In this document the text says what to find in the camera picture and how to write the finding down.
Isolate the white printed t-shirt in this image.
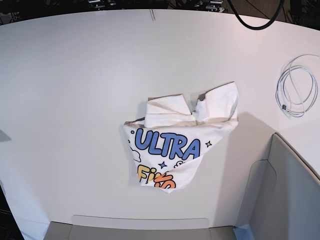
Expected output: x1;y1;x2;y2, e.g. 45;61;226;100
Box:
123;82;239;193

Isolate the grey partition panel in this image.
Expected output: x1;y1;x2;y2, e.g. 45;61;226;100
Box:
233;133;320;240

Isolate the coiled white cable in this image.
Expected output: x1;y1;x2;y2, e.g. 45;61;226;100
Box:
275;54;319;118

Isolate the black hanging cable loop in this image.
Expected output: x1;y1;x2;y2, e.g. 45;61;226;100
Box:
226;0;285;31

